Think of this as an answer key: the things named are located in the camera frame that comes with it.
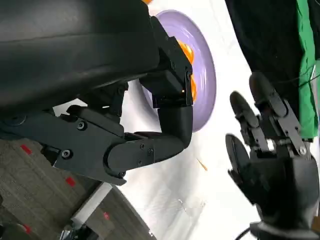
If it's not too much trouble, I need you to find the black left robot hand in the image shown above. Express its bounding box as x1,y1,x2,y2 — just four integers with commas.
0,0,195,187

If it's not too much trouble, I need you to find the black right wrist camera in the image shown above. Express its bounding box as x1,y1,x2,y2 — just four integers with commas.
249,219,320,240

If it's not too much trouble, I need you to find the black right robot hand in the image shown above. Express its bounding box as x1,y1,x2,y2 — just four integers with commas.
224,71,320,226

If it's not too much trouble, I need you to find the green cloth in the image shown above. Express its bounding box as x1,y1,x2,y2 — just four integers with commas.
296,0,320,141

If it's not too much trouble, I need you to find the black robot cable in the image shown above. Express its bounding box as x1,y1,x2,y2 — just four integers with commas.
234,226,252,240

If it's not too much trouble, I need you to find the white table leg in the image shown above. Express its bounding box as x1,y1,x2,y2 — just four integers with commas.
71,182,113,225

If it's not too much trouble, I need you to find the lilac plate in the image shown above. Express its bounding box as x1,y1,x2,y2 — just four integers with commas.
141,9,217,133

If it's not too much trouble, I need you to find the metal table foot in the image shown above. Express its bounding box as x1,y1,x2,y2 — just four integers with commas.
59,223,101,240

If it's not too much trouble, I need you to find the small orange sliver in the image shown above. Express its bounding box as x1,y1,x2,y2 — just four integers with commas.
196,157,208,172

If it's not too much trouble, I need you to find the black cloth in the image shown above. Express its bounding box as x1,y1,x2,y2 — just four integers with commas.
224,0,307,126

